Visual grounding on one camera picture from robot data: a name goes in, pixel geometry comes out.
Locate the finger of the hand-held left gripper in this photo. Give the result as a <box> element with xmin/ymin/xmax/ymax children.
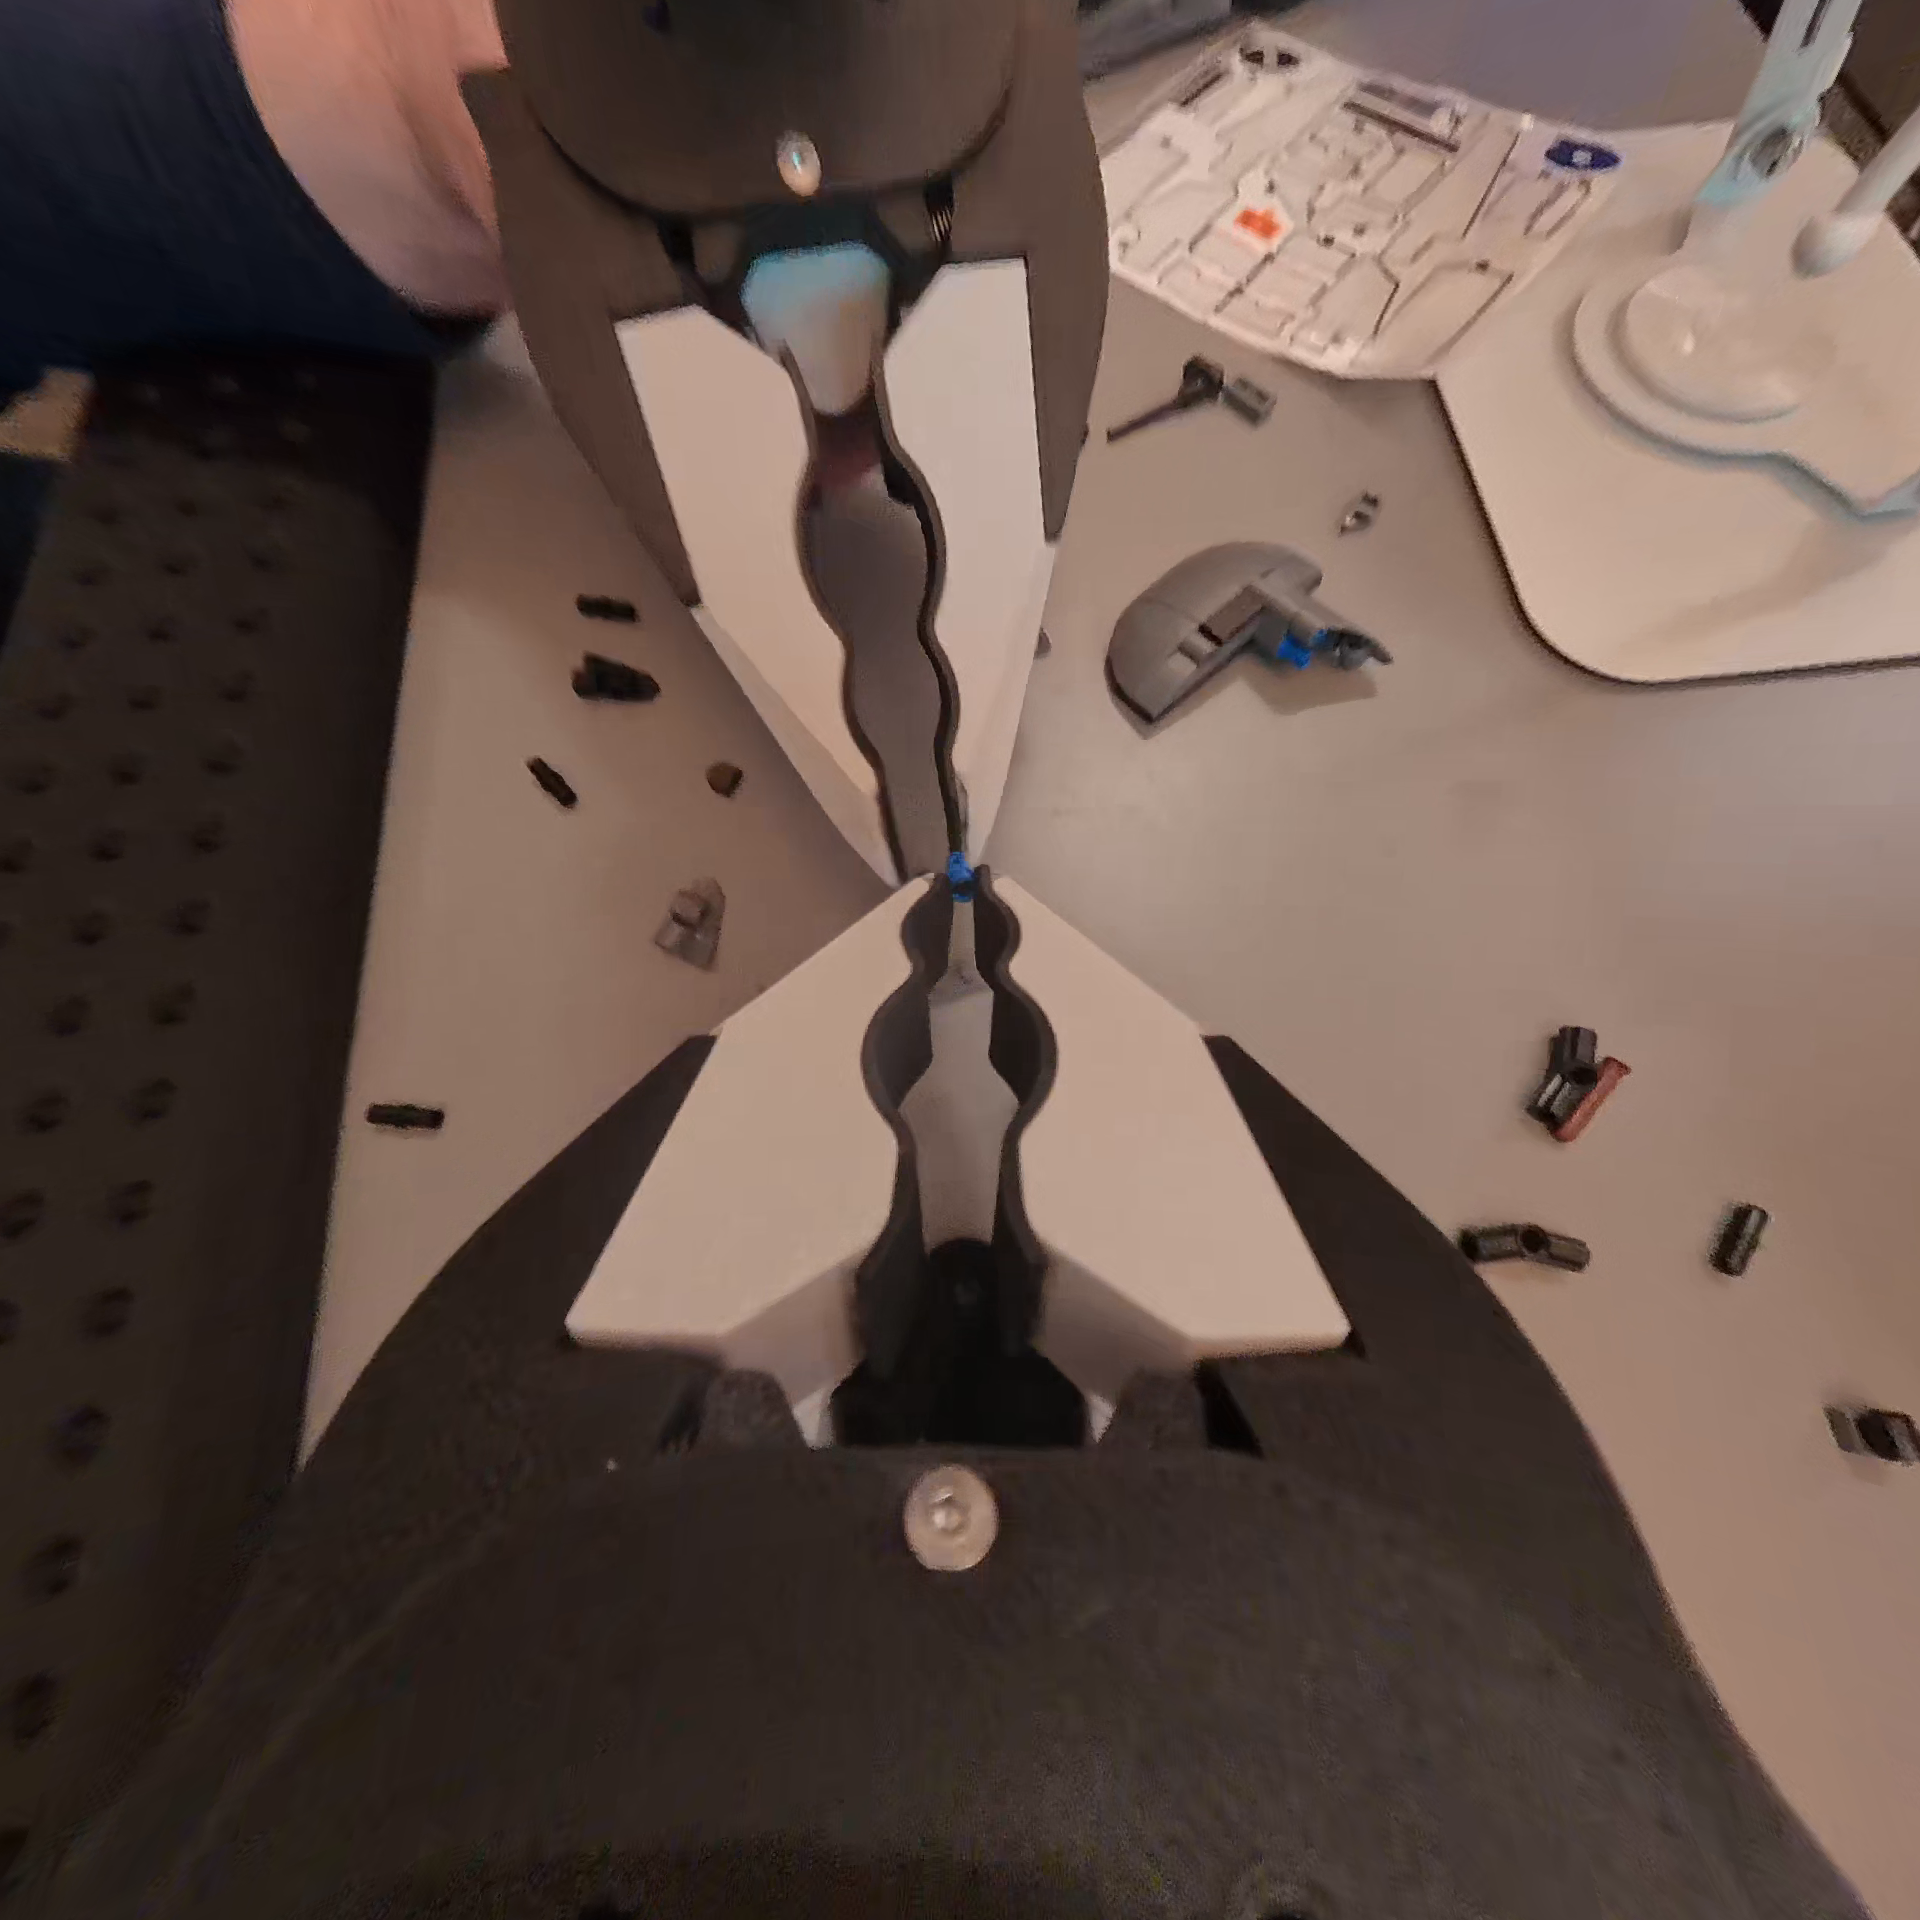
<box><xmin>874</xmin><ymin>255</ymin><xmax>1051</xmax><ymax>868</ymax></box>
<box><xmin>614</xmin><ymin>316</ymin><xmax>958</xmax><ymax>881</ymax></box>

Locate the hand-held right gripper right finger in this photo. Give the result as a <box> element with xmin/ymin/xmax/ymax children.
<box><xmin>965</xmin><ymin>868</ymin><xmax>1354</xmax><ymax>1421</ymax></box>

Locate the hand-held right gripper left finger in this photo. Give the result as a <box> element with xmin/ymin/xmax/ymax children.
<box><xmin>565</xmin><ymin>879</ymin><xmax>962</xmax><ymax>1421</ymax></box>

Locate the grey curved brick assembly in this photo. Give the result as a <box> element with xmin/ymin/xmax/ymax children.
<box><xmin>1104</xmin><ymin>543</ymin><xmax>1393</xmax><ymax>732</ymax></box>

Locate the person's left forearm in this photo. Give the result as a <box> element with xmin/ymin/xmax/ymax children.
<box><xmin>0</xmin><ymin>0</ymin><xmax>510</xmax><ymax>395</ymax></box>

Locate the black axle connector piece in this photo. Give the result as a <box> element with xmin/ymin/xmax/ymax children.
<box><xmin>1108</xmin><ymin>355</ymin><xmax>1233</xmax><ymax>444</ymax></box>

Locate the black and brown connector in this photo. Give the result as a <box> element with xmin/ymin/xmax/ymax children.
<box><xmin>1524</xmin><ymin>1024</ymin><xmax>1634</xmax><ymax>1147</ymax></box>

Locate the white sticker sheet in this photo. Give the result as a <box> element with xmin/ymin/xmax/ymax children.
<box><xmin>1102</xmin><ymin>22</ymin><xmax>1628</xmax><ymax>377</ymax></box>

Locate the black perforated mat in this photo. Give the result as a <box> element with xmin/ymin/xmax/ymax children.
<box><xmin>0</xmin><ymin>354</ymin><xmax>441</xmax><ymax>1890</ymax></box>

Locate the clear round lens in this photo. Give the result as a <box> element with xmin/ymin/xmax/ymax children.
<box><xmin>1574</xmin><ymin>247</ymin><xmax>1846</xmax><ymax>442</ymax></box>

